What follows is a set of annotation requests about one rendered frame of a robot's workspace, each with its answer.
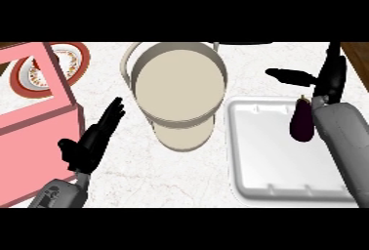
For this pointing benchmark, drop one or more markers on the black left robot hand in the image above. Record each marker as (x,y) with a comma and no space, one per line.
(92,143)

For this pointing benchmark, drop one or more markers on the beige tiered basket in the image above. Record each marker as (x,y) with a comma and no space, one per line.
(175,94)

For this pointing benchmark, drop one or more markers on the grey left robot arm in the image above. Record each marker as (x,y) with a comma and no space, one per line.
(63,193)

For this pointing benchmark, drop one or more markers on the white tray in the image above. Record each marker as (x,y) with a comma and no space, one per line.
(284,149)

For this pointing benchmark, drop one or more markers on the brown wooden board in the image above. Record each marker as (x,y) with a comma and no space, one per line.
(358,62)

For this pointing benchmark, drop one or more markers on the red and white plate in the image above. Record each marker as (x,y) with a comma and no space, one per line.
(67,65)

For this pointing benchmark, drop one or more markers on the pink box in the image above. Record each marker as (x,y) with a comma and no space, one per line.
(33,130)

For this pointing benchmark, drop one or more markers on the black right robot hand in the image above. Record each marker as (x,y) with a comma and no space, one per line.
(331,78)

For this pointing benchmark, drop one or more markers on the dark purple eggplant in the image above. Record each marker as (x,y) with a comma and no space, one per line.
(303,120)

